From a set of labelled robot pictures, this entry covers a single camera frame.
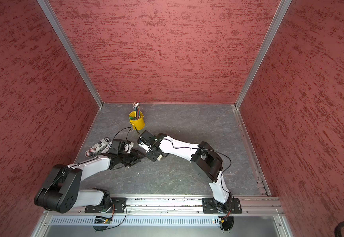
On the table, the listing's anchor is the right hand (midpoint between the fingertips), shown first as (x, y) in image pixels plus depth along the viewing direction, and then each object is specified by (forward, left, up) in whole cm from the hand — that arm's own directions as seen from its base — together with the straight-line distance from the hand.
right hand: (154, 156), depth 87 cm
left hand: (-1, +8, -3) cm, 8 cm away
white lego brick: (-4, -4, +5) cm, 7 cm away
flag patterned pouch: (+6, +39, -1) cm, 40 cm away
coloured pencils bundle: (+31, +13, +12) cm, 36 cm away
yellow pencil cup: (+23, +13, +2) cm, 26 cm away
